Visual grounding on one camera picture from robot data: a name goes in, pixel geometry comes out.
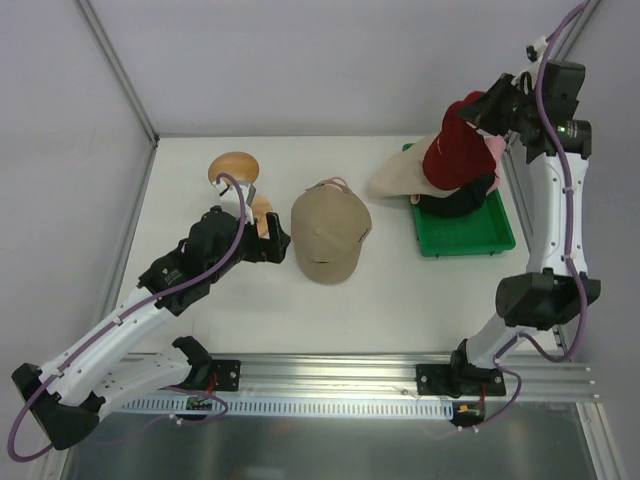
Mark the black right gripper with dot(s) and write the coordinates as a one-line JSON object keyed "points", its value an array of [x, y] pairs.
{"points": [[498, 101]]}

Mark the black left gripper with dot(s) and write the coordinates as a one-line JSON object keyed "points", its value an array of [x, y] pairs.
{"points": [[267, 240]]}

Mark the khaki sport baseball cap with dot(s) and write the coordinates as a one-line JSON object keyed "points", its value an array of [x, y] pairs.
{"points": [[324, 258]]}

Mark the red baseball cap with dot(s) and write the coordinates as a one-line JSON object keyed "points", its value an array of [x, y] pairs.
{"points": [[459, 153]]}

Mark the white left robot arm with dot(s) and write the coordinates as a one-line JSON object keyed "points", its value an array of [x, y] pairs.
{"points": [[157, 299]]}

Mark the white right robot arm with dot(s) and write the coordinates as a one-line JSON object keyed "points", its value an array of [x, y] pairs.
{"points": [[555, 287]]}

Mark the light pink baseball cap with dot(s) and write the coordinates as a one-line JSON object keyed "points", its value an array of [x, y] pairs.
{"points": [[496, 146]]}

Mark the wooden hat stand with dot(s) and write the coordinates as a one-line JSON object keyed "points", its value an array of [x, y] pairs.
{"points": [[244, 168]]}

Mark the black baseball cap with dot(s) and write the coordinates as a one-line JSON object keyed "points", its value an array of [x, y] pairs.
{"points": [[464, 201]]}

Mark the cream beige baseball cap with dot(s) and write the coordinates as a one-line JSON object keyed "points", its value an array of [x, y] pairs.
{"points": [[402, 174]]}

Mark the green plastic tray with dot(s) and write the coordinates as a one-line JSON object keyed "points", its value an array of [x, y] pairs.
{"points": [[485, 231]]}

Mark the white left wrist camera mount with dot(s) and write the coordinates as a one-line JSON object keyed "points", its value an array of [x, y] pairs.
{"points": [[235, 197]]}

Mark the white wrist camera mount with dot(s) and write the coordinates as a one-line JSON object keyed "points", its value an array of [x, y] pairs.
{"points": [[536, 49], [235, 197]]}

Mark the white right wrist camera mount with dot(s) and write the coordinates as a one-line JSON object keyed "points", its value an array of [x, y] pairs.
{"points": [[536, 49]]}

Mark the right aluminium frame post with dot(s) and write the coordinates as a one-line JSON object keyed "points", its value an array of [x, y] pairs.
{"points": [[575, 30]]}

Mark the aluminium frame post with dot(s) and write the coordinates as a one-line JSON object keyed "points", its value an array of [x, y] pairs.
{"points": [[575, 30], [99, 34]]}

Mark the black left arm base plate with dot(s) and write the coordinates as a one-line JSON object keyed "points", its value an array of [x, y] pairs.
{"points": [[216, 375]]}

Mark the aluminium mounting rail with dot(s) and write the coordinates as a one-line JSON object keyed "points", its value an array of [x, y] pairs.
{"points": [[381, 377]]}

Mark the white slotted cable duct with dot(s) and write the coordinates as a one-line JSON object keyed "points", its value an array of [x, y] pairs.
{"points": [[404, 408]]}

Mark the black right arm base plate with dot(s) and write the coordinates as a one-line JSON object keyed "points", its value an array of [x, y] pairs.
{"points": [[446, 380]]}

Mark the left aluminium frame post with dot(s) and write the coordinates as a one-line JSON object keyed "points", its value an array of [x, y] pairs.
{"points": [[99, 34]]}

